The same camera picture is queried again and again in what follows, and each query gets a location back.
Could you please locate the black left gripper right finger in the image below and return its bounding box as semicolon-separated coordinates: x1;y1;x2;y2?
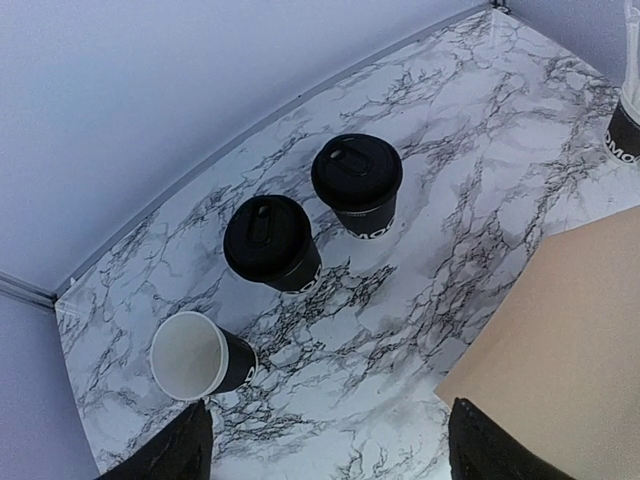
448;398;571;480

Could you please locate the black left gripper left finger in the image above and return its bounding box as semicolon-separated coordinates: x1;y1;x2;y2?
100;400;213;480

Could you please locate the stack of black paper cups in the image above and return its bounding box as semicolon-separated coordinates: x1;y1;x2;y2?
150;311;258;401

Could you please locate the brown paper takeout bag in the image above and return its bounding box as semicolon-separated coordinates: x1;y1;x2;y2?
436;208;639;479

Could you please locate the single black paper cup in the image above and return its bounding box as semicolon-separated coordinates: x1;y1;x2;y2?
311;133;403;240
223;195;322;294

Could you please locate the black cup holding straws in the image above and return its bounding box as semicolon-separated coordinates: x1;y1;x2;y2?
603;92;639;167

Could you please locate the white wrapped straws bundle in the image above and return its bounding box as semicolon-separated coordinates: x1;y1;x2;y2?
621;0;639;121

